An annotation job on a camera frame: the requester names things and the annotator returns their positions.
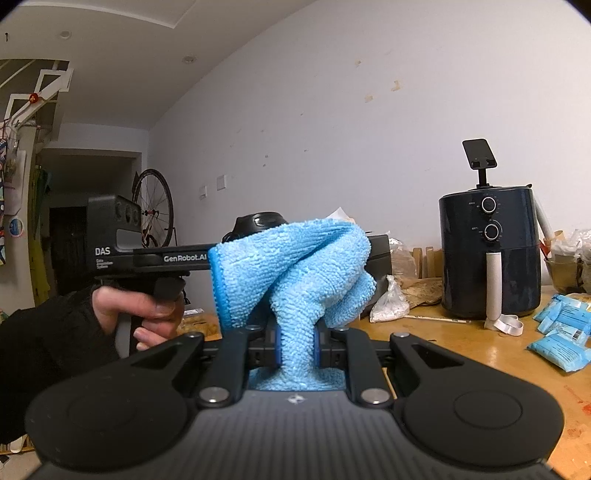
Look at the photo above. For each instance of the white tube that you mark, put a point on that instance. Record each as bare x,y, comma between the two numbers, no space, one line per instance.
542,217

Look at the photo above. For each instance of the crumpled clear plastic bag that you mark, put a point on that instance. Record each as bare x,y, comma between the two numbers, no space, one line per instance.
401,258

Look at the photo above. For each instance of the blue wrapped packet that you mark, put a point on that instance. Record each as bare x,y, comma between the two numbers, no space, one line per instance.
570,330
565,307
561,353

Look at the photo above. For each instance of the grey rice cooker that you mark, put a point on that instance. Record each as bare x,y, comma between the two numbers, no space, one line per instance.
381,258

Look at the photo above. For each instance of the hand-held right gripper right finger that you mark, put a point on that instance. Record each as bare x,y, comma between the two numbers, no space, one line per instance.
318,346

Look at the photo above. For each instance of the blue microfiber cloth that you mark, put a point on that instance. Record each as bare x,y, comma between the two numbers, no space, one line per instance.
295,267

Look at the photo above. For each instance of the black phone stand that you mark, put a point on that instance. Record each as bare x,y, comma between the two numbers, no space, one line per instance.
478,150

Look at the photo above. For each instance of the black air fryer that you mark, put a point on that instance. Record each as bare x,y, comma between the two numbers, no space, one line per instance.
517,240

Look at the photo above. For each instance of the bicycle wheel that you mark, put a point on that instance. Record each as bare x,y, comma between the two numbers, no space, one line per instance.
148,213

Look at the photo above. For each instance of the wooden cutting boards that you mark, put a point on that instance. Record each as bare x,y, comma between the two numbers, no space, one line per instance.
427,261

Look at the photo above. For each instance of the white tissue pack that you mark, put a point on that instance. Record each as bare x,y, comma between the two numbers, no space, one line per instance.
339,214

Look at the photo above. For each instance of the white frame structure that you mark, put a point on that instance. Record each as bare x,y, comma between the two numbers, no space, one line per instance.
51,78

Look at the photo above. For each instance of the person's left forearm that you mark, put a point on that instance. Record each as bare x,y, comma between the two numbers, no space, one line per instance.
41,346

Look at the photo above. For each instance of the green hanging cloth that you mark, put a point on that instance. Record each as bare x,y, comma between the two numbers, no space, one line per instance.
39,230

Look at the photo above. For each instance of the person's left hand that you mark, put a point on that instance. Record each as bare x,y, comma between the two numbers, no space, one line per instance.
129,304

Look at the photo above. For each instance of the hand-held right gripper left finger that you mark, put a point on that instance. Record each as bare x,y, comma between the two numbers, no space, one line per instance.
278,346

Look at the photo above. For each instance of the clear plastic fruit box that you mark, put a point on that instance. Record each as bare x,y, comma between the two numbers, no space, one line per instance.
203,325

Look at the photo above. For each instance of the clear bag of food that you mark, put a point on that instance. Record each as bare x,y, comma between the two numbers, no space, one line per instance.
575,244

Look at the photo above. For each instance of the thin wooden stick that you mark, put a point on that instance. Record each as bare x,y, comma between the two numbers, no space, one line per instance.
436,318

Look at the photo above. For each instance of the brown paper bag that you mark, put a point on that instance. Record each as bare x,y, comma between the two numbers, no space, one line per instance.
422,293

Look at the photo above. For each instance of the white plastic loop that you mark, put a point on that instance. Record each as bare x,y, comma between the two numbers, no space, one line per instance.
505,325

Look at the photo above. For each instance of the white filled plastic bag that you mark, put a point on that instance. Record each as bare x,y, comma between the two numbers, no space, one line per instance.
390,304

